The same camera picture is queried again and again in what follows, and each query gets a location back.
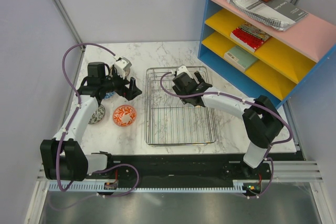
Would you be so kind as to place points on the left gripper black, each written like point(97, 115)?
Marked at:
point(130, 93)

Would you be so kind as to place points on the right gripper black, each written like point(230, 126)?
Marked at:
point(199, 77)

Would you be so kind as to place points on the orange patterned glass bowl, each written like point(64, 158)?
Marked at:
point(124, 115)

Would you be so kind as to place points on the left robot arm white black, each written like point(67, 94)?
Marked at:
point(62, 156)

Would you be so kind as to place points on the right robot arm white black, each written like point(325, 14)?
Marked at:
point(261, 120)

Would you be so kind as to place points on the brown patterned bowl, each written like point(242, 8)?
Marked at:
point(127, 72)

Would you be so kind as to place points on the blue patterned bowl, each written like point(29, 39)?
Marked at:
point(109, 95)

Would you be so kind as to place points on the grey patterned bowl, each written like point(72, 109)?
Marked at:
point(98, 115)

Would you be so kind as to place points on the light green book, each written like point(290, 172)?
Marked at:
point(240, 58)

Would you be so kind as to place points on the red patterned book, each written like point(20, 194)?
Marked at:
point(249, 36)

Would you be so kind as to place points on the colourful wooden shelf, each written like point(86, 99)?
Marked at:
point(264, 48)

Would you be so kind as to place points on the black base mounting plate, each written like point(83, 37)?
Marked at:
point(181, 170)

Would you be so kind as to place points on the spiral bound notebook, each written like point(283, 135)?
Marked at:
point(241, 5)

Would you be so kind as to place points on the grey setup guide booklet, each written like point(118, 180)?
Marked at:
point(281, 10)

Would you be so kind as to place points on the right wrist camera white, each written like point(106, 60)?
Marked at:
point(180, 70)

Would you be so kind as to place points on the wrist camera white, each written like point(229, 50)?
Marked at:
point(121, 65)
point(180, 70)

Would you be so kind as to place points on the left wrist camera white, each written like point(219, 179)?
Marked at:
point(121, 65)

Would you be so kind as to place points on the metal wire dish rack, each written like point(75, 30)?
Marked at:
point(169, 122)

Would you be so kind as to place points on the light blue cable duct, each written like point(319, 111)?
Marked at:
point(238, 186)

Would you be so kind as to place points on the aluminium frame rail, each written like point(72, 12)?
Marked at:
point(286, 171)

